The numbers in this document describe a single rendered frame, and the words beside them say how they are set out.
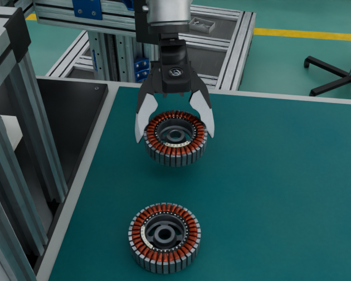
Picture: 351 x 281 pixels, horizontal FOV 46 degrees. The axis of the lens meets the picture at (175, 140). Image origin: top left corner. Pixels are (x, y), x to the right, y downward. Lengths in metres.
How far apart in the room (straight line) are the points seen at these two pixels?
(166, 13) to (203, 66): 1.30
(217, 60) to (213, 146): 1.25
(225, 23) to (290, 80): 0.46
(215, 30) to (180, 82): 1.66
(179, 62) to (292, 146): 0.31
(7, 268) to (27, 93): 0.22
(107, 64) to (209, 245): 1.01
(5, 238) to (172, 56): 0.37
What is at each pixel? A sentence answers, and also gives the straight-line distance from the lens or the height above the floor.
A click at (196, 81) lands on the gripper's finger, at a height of 0.91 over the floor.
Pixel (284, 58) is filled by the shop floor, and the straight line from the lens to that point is 2.51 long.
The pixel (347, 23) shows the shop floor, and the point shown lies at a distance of 2.99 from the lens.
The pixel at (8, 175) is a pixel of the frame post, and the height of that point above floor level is 0.95.
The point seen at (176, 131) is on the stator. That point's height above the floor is 0.82.
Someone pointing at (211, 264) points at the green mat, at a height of 0.75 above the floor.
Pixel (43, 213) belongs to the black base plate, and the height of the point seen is 0.77.
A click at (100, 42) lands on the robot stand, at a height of 0.56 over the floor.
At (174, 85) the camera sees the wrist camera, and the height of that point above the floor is 0.95.
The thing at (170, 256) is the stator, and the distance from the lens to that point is 0.64.
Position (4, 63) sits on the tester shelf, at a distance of 0.49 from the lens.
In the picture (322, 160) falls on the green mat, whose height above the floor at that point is 0.75.
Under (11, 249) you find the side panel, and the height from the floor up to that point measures 0.89.
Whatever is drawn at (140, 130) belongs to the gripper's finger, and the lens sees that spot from 0.74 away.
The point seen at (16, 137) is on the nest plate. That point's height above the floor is 0.78.
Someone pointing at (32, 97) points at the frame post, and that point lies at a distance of 0.59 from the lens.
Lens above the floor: 1.34
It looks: 44 degrees down
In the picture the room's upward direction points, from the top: straight up
